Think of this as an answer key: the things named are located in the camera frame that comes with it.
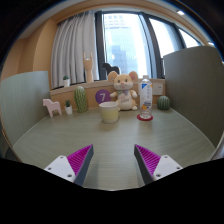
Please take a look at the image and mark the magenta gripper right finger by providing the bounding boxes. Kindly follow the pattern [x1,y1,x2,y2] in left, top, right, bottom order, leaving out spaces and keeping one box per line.
[134,145,182,184]

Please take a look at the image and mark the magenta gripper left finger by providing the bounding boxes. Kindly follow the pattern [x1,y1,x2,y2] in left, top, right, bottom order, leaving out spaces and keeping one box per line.
[45,145,94,186]

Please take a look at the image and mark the clear plastic water bottle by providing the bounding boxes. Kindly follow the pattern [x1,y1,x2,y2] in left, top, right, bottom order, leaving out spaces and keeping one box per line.
[140,75,152,118]

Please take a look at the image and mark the red round coaster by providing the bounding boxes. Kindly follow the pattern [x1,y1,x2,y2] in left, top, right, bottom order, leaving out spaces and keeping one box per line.
[137,114,153,121]

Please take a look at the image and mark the small potted plant on table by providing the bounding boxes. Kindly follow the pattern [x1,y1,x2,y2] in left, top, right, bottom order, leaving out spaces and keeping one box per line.
[65,100,72,115]

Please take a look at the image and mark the pink toy horse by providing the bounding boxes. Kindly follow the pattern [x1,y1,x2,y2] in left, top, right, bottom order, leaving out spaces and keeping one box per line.
[43,99,62,117]

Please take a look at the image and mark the round green cactus ornament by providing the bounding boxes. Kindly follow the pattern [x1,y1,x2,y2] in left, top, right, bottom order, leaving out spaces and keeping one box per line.
[157,96,171,110]

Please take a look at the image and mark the pale yellow cup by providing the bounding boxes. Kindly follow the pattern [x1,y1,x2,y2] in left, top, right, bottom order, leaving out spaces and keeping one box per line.
[99,101,118,123]

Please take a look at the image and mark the tall green cactus ornament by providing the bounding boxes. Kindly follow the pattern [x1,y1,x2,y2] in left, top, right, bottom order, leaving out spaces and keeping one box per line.
[74,86,87,113]

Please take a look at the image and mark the plush mouse toy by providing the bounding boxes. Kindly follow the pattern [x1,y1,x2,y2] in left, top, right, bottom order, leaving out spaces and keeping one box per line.
[108,71,138,110]

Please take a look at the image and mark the purple number seven disc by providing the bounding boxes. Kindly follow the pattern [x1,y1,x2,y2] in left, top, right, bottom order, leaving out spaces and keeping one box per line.
[95,89,111,104]

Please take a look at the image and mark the small potted plant on sill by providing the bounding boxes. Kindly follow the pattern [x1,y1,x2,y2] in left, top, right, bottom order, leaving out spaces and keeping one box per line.
[63,75,70,87]

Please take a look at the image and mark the left grey partition panel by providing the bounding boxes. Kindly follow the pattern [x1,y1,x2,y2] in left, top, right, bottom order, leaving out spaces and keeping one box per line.
[0,71,50,145]

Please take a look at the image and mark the grey partition panel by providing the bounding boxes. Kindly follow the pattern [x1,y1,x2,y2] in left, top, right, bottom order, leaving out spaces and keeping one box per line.
[164,46,224,146]
[0,71,50,145]

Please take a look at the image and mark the right grey partition panel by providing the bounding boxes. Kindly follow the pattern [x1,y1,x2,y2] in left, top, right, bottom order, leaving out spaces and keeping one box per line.
[164,46,224,146]

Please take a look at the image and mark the wooden hand sculpture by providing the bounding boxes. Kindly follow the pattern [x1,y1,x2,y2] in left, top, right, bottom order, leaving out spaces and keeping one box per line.
[83,57,93,83]

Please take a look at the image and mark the black animal figurine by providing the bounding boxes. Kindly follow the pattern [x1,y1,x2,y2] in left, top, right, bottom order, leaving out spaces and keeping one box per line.
[102,62,120,76]

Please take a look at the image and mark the grey curtain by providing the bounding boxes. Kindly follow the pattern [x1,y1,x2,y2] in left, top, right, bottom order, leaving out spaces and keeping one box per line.
[51,11,99,88]

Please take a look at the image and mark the white wall socket right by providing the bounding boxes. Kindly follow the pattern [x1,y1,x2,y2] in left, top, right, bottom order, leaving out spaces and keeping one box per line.
[152,83,163,96]

